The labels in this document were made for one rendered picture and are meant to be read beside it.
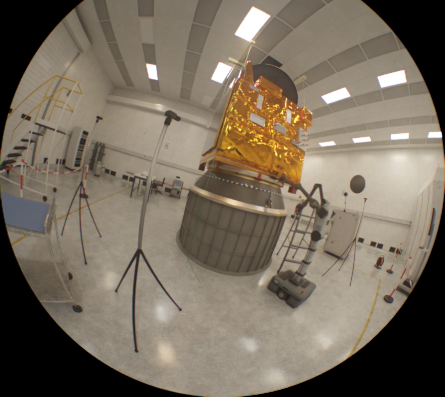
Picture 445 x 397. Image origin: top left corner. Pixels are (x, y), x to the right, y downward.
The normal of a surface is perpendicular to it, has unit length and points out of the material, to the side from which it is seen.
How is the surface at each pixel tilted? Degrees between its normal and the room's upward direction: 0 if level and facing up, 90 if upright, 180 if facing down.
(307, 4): 180
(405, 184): 90
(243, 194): 62
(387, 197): 90
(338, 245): 90
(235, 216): 90
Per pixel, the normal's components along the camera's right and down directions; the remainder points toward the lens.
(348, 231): -0.91, -0.26
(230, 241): -0.11, -0.09
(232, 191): -0.11, -0.56
